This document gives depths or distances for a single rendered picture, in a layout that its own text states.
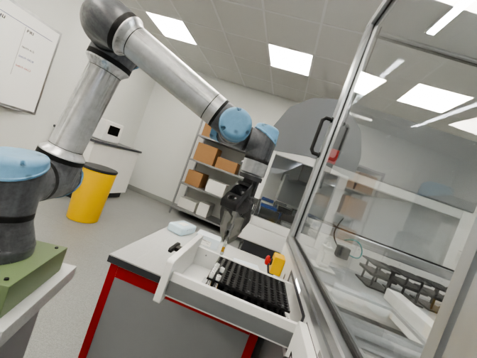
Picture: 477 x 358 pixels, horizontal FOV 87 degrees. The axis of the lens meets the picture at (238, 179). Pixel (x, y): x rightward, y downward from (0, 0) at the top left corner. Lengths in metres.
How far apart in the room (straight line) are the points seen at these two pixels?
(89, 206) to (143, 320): 2.45
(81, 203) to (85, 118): 2.61
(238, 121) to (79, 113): 0.43
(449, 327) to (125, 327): 0.95
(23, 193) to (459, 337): 0.73
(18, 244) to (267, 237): 1.18
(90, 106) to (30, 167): 0.22
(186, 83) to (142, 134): 5.27
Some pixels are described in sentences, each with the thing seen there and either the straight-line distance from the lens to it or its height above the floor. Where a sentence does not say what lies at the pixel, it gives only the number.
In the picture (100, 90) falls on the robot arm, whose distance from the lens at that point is 0.80.
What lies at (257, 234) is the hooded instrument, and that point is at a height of 0.86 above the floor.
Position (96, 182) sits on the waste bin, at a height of 0.50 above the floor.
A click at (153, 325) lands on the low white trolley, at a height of 0.58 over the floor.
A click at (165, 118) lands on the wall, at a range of 5.69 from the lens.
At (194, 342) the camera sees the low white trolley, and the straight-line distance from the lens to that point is 1.02.
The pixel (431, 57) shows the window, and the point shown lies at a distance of 0.61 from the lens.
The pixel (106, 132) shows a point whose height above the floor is 1.03.
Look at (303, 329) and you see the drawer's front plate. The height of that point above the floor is 0.93.
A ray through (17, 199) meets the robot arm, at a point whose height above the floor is 0.96.
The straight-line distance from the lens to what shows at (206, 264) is 0.90.
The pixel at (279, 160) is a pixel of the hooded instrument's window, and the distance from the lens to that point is 1.55.
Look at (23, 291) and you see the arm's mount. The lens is 0.74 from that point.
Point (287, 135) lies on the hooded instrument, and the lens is 1.54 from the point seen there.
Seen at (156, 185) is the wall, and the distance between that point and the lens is 5.58.
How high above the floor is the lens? 1.18
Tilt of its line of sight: 2 degrees down
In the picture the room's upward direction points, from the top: 20 degrees clockwise
